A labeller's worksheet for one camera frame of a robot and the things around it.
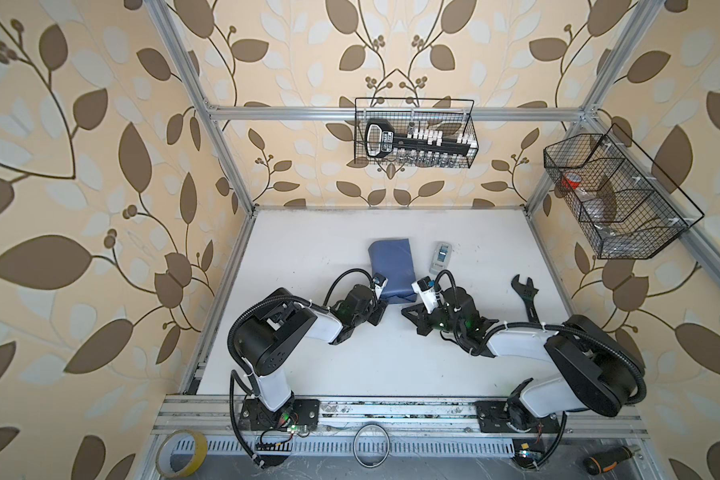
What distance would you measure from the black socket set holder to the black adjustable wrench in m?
0.48

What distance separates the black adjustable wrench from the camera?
0.93 m

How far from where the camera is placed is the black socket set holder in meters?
0.83
